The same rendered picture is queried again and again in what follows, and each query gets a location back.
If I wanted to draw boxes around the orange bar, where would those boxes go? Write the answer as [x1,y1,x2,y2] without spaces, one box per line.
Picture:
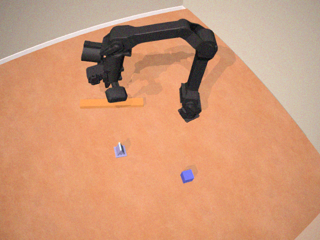
[79,97,144,109]

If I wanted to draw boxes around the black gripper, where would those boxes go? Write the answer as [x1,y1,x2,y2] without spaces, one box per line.
[97,57,128,104]

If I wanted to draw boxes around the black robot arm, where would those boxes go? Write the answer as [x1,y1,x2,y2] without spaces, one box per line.
[81,18,218,123]

